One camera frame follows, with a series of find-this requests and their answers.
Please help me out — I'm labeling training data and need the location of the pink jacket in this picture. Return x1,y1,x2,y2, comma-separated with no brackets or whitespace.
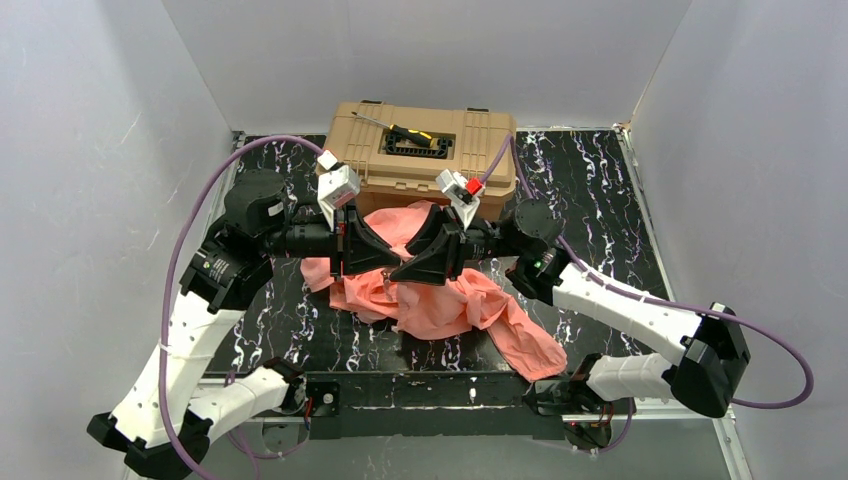
299,199,570,384

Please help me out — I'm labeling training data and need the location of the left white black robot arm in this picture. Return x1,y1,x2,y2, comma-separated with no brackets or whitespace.
87,165,399,479

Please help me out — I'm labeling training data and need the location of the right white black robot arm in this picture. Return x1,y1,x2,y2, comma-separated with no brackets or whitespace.
390,200,750,418

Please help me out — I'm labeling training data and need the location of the black yellow screwdriver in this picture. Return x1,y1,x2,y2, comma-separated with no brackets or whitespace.
351,111,436,148

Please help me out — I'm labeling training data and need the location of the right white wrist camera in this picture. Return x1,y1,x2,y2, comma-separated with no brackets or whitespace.
436,169,485,230

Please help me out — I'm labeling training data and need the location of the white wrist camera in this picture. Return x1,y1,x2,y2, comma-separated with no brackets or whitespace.
317,150,361,227
436,169,485,230

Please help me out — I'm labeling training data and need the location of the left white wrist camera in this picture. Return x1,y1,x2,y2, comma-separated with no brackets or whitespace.
317,150,361,227

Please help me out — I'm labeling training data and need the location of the black toolbox handle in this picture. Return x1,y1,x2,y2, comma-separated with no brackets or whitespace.
380,133,455,160

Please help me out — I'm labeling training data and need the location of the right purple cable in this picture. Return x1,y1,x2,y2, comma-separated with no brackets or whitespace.
479,132,816,454

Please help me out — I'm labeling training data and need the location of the purple cable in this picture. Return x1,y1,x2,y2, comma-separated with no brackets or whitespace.
158,135,333,480
479,132,816,454

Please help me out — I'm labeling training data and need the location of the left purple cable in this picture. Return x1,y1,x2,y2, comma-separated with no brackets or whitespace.
158,135,333,480

